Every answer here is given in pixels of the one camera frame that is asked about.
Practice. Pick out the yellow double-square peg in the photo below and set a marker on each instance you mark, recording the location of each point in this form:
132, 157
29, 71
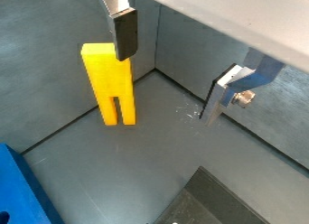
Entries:
112, 80

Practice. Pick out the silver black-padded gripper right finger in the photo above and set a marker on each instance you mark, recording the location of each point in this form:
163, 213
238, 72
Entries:
232, 86

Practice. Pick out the blue peg board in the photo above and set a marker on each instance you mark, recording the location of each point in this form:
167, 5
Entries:
25, 203

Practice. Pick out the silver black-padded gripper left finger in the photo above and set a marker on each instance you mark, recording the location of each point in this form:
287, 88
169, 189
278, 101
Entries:
123, 18

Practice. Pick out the black curved holder stand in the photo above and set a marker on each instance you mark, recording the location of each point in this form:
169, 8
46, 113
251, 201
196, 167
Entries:
207, 202

